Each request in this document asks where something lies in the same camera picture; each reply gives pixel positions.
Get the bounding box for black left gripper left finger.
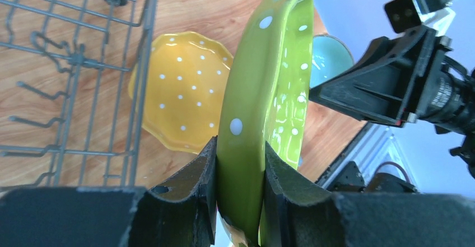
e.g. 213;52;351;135
1;137;217;246

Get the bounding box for grey wire dish rack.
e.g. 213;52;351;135
1;0;158;194

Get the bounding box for yellow polka dot plate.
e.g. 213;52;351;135
141;31;233;153

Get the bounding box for stacked teal and yellow bowls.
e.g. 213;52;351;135
310;35;355;88

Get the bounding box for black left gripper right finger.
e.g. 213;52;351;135
261;145;474;246

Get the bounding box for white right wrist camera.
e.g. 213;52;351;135
384;0;458;36

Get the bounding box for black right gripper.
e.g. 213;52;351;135
309;26;474;176

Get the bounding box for green scalloped plate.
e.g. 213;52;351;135
216;0;314;246

